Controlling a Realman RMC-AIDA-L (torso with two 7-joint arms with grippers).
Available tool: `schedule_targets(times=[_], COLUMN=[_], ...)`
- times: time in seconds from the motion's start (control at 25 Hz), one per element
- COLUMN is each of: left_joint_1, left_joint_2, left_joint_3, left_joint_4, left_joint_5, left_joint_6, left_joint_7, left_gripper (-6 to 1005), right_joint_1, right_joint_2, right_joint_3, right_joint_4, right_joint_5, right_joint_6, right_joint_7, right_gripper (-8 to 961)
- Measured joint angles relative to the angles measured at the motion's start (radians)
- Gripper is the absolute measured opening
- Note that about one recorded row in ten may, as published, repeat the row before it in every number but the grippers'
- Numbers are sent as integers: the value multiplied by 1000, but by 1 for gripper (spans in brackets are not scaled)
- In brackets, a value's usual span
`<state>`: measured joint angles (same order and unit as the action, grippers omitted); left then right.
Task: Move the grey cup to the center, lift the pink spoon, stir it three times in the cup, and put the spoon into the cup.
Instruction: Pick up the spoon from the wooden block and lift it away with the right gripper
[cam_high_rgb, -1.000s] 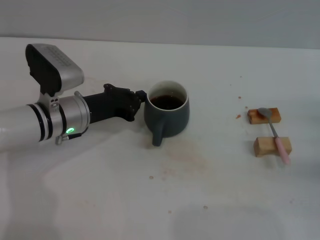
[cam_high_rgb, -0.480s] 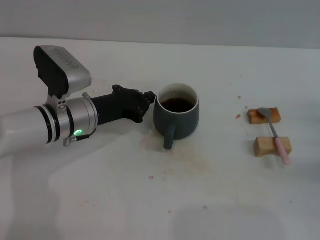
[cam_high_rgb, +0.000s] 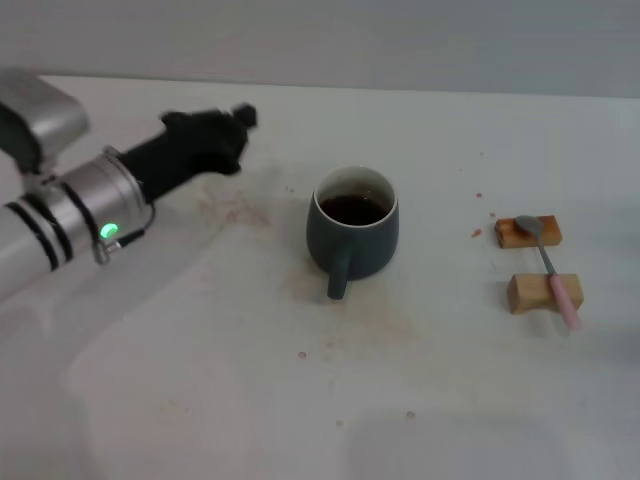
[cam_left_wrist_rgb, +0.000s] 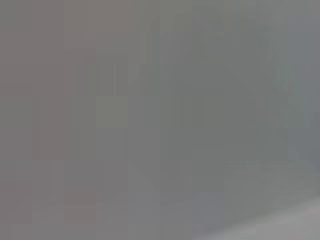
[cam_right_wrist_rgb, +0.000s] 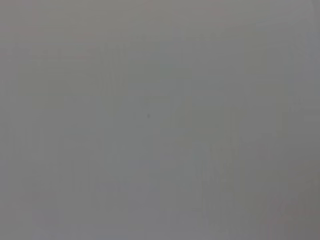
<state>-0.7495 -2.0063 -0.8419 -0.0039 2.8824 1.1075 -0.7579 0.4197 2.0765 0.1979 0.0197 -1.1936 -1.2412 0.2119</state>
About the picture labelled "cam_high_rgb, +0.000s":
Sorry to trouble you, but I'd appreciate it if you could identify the orange-stained wooden rest block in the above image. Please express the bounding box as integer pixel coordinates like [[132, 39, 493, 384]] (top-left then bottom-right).
[[494, 213, 564, 250]]

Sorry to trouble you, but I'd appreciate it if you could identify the pink-handled metal spoon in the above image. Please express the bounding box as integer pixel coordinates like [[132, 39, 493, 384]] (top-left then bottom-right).
[[515, 214, 583, 331]]

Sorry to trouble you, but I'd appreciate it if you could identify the pale notched wooden rest block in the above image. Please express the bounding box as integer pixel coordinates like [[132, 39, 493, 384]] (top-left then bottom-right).
[[506, 272, 585, 316]]

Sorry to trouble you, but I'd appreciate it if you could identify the grey ceramic cup with coffee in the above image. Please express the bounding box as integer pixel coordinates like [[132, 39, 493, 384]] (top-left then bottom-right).
[[305, 165, 401, 302]]

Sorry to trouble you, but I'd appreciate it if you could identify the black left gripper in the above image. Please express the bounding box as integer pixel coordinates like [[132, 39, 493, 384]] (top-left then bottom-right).
[[119, 102, 259, 206]]

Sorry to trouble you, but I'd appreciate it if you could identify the left wrist cable with plug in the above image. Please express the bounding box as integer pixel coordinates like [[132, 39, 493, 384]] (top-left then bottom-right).
[[93, 198, 157, 266]]

